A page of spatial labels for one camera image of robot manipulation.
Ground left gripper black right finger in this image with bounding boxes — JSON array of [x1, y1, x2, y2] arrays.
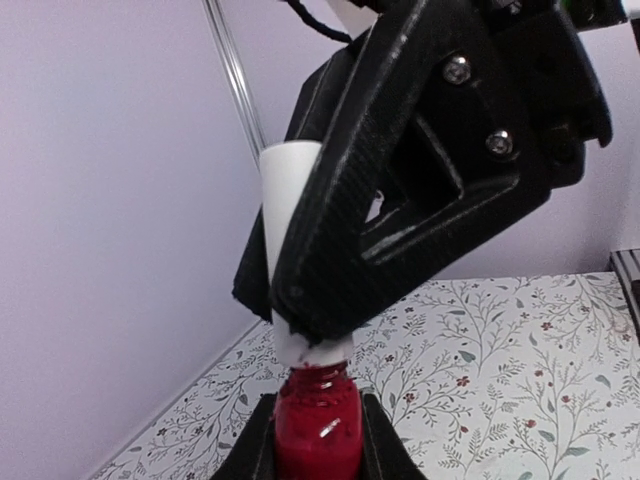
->
[[359, 393, 425, 480]]

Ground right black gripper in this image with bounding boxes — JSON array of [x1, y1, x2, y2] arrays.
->
[[469, 0, 616, 191]]

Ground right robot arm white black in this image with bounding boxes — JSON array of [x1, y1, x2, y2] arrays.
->
[[233, 1, 627, 345]]

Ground floral patterned table cloth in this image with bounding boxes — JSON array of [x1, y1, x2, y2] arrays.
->
[[84, 272, 640, 480]]

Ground left aluminium frame post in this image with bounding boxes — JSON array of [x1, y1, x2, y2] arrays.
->
[[202, 0, 266, 161]]

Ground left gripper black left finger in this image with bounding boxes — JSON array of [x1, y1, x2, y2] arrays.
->
[[210, 394, 277, 480]]

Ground white nail polish cap brush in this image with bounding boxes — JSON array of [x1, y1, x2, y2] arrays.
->
[[259, 140, 354, 369]]

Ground red nail polish bottle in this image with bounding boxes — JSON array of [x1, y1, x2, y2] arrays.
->
[[274, 362, 363, 480]]

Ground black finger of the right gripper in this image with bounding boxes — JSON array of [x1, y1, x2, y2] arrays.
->
[[270, 1, 551, 343], [232, 47, 370, 318]]

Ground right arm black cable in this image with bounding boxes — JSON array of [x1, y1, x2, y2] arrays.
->
[[284, 0, 356, 44]]

